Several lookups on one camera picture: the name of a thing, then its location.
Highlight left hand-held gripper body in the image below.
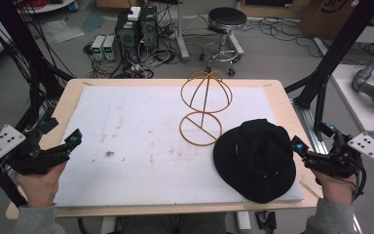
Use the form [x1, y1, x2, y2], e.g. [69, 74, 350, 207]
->
[0, 124, 71, 176]

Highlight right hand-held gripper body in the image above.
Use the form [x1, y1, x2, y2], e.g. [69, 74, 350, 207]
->
[304, 131, 374, 179]

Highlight black brimmed hat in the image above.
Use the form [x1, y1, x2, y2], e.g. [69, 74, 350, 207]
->
[212, 118, 297, 205]

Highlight wooden wire hat stand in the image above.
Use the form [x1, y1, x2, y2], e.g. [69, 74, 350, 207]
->
[178, 69, 234, 147]

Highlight person's right hand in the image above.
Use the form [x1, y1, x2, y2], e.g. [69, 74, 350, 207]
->
[311, 169, 358, 206]

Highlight person's left hand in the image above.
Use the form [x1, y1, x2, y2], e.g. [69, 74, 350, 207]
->
[14, 161, 68, 208]

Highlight white platform board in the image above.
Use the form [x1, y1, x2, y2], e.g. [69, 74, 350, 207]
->
[330, 63, 374, 135]

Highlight white foam mat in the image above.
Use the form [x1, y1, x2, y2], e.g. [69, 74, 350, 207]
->
[55, 85, 305, 208]

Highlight black device under table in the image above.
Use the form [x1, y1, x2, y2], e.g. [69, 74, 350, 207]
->
[254, 210, 278, 234]

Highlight grey bench power supply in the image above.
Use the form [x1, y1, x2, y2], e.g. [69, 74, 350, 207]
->
[102, 34, 119, 61]
[91, 34, 107, 61]

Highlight white table leg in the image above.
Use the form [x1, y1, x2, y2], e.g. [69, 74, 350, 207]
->
[235, 211, 252, 234]

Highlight clear plastic sheet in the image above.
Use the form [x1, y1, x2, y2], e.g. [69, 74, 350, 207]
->
[40, 19, 86, 44]

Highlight brown cardboard box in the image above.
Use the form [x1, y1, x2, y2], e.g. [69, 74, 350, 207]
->
[299, 0, 374, 41]

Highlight white round table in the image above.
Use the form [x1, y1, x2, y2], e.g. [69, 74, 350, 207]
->
[15, 0, 76, 15]

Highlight white box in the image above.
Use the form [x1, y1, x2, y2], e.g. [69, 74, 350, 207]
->
[127, 6, 142, 22]

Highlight black round stool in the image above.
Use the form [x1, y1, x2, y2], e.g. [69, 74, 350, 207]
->
[199, 6, 248, 78]

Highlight grey metal stand leg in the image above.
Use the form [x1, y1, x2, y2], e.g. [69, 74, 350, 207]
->
[174, 0, 190, 63]

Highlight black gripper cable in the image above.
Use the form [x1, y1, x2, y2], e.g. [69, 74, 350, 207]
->
[352, 158, 368, 201]

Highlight black metal frame with cables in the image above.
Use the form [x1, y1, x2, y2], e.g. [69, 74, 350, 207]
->
[0, 0, 76, 209]

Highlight black metal frame strut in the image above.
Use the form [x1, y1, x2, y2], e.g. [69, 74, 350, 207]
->
[284, 0, 374, 139]

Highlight tangle of floor cables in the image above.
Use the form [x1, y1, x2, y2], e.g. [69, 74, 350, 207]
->
[83, 19, 183, 80]

